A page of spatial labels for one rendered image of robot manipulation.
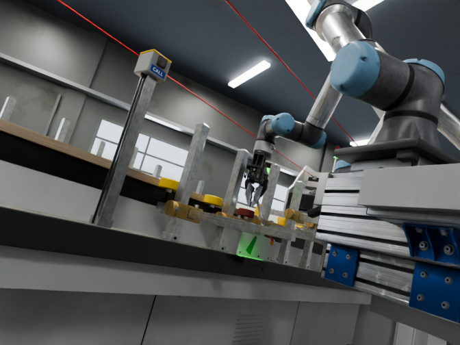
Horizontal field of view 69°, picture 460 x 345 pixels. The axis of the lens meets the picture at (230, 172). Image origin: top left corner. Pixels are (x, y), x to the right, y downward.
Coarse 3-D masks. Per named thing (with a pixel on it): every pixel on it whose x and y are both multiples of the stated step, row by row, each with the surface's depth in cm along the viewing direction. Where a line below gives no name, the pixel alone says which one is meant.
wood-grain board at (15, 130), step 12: (0, 120) 87; (12, 132) 90; (24, 132) 92; (36, 132) 94; (48, 144) 96; (60, 144) 99; (72, 156) 104; (84, 156) 105; (96, 156) 108; (108, 168) 112; (132, 168) 118; (144, 180) 122; (156, 180) 126; (192, 192) 141
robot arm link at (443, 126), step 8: (440, 112) 125; (448, 112) 124; (456, 112) 124; (440, 120) 125; (448, 120) 123; (456, 120) 122; (440, 128) 126; (448, 128) 123; (456, 128) 121; (448, 136) 124; (456, 136) 121; (456, 144) 122
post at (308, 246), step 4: (308, 240) 186; (308, 244) 186; (312, 244) 187; (304, 248) 186; (308, 248) 185; (304, 252) 186; (308, 252) 184; (304, 256) 185; (308, 256) 184; (304, 260) 184; (308, 260) 185; (308, 264) 185
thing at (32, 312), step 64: (0, 192) 91; (64, 192) 104; (128, 192) 121; (320, 256) 247; (0, 320) 94; (64, 320) 107; (128, 320) 126; (192, 320) 151; (256, 320) 190; (320, 320) 256
